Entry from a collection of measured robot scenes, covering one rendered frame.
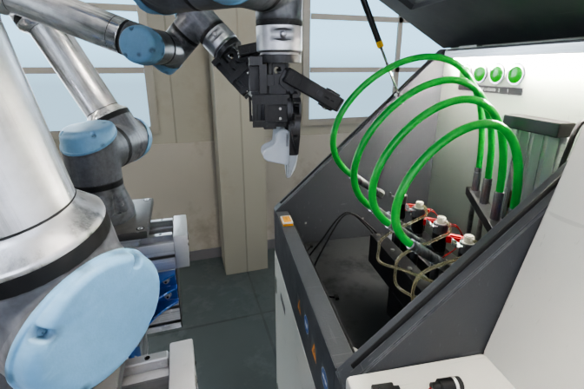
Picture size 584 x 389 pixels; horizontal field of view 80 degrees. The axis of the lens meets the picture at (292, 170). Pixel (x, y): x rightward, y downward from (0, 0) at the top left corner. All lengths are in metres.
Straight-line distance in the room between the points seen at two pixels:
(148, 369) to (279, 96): 0.45
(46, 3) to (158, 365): 0.71
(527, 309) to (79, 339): 0.53
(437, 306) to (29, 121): 0.51
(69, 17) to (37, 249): 0.65
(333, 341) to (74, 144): 0.66
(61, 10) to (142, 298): 0.68
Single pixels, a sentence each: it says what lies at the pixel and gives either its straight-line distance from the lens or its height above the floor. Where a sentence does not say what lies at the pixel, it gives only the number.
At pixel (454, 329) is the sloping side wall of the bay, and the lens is 0.60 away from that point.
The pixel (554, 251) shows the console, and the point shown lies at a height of 1.17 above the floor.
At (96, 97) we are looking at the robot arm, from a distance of 1.03.
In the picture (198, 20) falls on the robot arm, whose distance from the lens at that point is 0.90.
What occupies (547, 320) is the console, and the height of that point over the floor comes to 1.08.
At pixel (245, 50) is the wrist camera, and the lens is 0.87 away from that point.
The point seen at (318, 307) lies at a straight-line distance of 0.72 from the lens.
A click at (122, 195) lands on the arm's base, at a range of 0.93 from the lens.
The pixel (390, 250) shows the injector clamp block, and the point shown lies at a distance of 0.87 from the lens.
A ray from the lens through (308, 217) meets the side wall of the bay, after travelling 1.16.
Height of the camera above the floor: 1.40
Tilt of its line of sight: 17 degrees down
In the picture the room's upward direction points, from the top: straight up
